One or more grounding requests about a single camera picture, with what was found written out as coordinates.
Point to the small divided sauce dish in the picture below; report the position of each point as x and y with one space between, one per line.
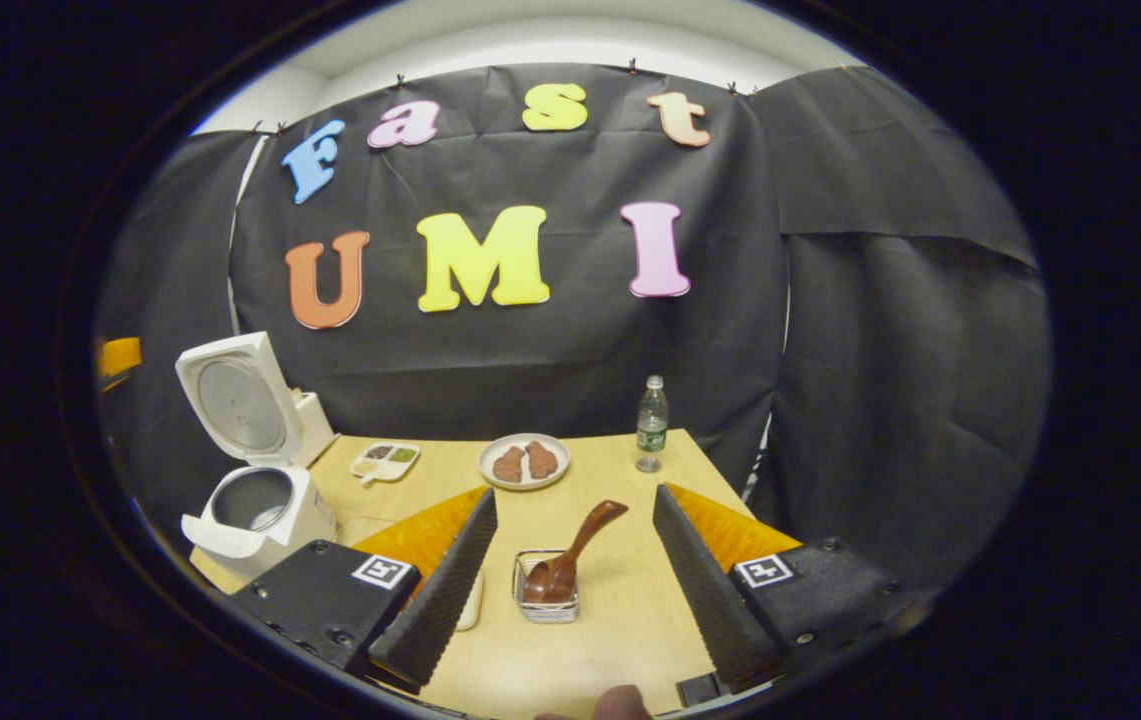
385 462

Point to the white toaster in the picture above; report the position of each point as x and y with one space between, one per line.
315 430

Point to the brown wooden spoon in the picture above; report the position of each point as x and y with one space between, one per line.
570 555

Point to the black backdrop cloth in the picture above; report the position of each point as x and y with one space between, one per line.
570 360

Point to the clear plastic water bottle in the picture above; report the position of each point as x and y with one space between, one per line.
652 425

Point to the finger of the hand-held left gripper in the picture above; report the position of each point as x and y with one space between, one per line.
118 357

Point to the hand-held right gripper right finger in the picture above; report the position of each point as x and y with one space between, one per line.
705 600

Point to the white rice cooker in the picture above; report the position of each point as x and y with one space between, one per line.
275 530

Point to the brown meat piece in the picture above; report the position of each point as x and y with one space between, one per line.
508 464
541 460

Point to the metal chopstick holder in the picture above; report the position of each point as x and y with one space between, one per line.
548 610

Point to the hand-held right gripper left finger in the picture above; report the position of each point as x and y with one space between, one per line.
440 600

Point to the clear plastic container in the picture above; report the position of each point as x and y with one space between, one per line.
471 605

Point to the white round plate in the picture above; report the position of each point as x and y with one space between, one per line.
522 482

